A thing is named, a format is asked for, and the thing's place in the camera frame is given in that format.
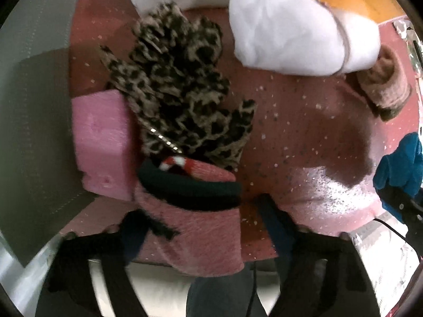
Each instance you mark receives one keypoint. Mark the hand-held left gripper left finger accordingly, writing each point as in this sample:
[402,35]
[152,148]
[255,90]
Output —
[130,244]

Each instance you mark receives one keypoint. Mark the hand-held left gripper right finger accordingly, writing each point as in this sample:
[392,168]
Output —
[274,231]

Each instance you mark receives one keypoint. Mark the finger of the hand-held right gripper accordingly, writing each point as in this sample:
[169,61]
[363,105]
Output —
[401,204]

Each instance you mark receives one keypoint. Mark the teal blue cloth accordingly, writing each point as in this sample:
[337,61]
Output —
[403,168]

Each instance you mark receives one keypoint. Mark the pink sock with black cuff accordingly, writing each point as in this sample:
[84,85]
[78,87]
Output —
[205,237]

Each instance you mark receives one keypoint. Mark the grey storage box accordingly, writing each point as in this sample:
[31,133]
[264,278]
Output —
[39,138]

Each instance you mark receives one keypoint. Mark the leopard print scarf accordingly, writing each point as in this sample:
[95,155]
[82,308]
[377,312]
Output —
[178,82]

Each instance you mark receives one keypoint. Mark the person's leg in jeans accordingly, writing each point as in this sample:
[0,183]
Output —
[224,297]

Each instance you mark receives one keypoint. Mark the pink sponge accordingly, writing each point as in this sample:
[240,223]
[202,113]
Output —
[99,138]

